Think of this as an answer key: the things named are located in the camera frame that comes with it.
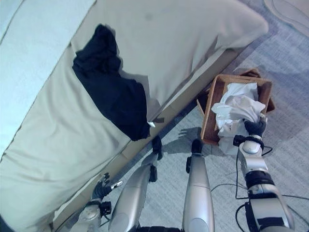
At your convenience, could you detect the white garment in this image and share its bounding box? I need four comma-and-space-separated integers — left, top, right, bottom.
211, 82, 266, 156

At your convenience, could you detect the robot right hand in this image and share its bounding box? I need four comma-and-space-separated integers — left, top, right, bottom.
243, 114, 267, 136

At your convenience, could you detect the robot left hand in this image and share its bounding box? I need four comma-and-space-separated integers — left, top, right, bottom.
90, 173, 124, 201

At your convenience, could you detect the beige sofa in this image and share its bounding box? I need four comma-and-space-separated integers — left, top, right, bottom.
0, 0, 269, 232

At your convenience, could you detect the silver robot leg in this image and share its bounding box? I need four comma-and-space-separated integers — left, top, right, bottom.
111, 135, 163, 232
182, 139, 215, 232

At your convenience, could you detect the brown wicker basket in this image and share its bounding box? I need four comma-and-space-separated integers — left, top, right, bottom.
196, 68, 276, 145

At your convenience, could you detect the black garment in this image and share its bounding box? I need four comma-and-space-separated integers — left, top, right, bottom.
71, 23, 151, 142

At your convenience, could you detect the black cable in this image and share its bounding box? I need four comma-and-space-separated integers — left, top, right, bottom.
209, 144, 309, 232

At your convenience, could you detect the silver robot right leg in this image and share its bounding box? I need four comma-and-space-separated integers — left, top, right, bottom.
182, 139, 215, 232

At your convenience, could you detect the silver robot left leg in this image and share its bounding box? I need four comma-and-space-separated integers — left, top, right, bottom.
111, 135, 163, 232

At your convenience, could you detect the grey floor rug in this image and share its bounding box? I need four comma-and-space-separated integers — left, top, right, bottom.
101, 0, 309, 232

